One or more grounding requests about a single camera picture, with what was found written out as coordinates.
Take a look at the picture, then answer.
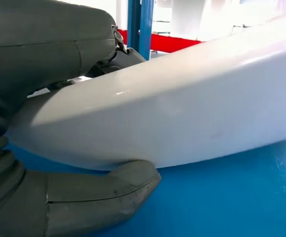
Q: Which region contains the red barrier belt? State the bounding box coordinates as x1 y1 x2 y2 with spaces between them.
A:
118 29 202 54

